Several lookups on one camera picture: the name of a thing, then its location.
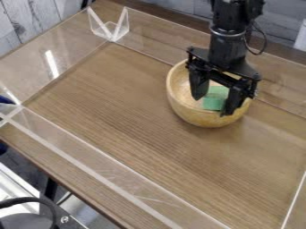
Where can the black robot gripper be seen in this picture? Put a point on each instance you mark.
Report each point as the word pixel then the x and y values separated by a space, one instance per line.
pixel 221 64

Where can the green rectangular block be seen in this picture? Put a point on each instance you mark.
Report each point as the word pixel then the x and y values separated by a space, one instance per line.
pixel 215 98

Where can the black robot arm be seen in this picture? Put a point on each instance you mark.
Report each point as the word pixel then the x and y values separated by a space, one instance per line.
pixel 235 15

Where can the light wooden bowl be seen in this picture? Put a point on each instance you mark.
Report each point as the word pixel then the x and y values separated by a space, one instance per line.
pixel 188 108

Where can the white object at right edge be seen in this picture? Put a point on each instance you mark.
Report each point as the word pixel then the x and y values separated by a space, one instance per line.
pixel 300 38

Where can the blue object at left edge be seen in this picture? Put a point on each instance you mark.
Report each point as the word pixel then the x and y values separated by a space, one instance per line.
pixel 5 100

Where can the black metal table leg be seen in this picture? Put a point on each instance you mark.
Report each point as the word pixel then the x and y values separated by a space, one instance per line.
pixel 50 188

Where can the clear acrylic tray wall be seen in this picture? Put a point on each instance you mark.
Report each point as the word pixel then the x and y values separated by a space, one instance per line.
pixel 92 121

